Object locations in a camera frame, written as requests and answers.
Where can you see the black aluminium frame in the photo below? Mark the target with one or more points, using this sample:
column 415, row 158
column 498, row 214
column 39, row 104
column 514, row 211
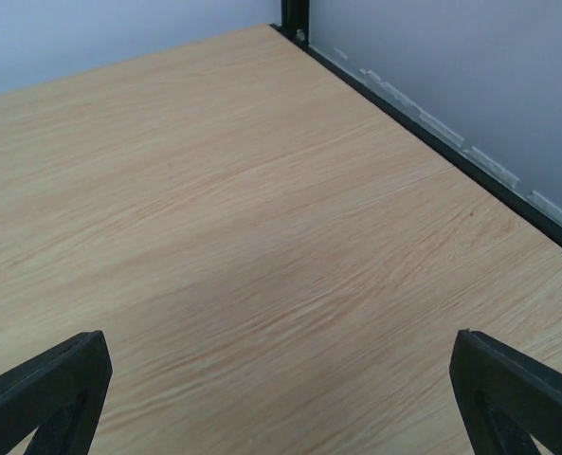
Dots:
column 294, row 26

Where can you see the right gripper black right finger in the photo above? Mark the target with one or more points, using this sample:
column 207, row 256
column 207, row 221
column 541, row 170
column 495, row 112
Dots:
column 508, row 401

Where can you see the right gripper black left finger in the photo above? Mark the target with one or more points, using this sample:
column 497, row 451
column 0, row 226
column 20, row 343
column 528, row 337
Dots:
column 56, row 397

